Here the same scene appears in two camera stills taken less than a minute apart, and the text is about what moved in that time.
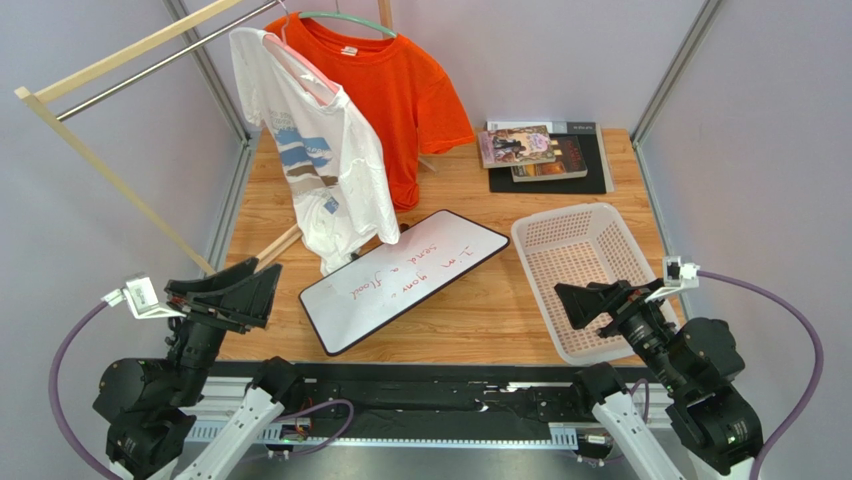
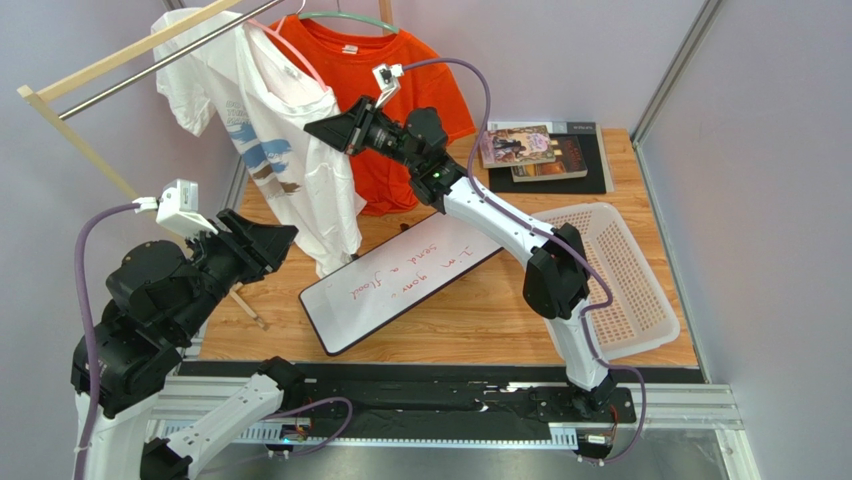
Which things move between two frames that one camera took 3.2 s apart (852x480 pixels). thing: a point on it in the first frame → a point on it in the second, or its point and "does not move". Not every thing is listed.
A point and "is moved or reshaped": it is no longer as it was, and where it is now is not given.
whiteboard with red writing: x=386 y=281 does not move
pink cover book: x=515 y=146 does not move
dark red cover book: x=569 y=161 does not move
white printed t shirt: x=330 y=161 is moved or reshaped
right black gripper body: x=622 y=306 → x=361 y=127
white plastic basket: x=578 y=245 does not move
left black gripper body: x=227 y=313 → x=249 y=260
